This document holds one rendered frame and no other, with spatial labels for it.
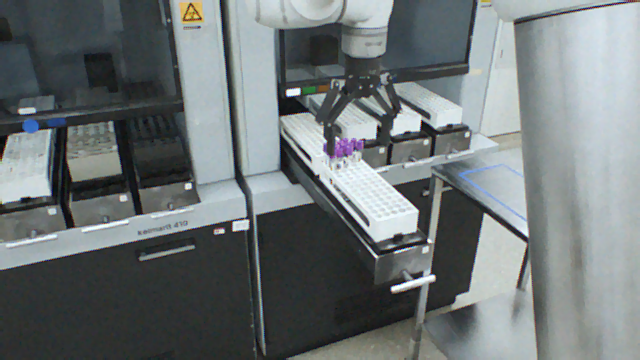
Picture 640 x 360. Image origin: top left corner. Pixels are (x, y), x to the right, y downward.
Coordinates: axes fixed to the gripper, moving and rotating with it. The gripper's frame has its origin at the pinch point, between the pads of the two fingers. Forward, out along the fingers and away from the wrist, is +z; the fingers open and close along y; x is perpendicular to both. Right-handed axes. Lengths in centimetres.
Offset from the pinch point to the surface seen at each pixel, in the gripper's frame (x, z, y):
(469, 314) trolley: -1, 66, 43
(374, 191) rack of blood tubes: -7.1, 8.5, 0.9
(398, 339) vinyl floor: 21, 95, 33
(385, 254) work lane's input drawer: -21.9, 13.9, -4.2
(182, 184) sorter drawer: 23.4, 15.0, -36.5
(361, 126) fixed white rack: 27.1, 8.5, 15.1
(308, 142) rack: 22.8, 8.7, -3.0
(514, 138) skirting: 143, 90, 196
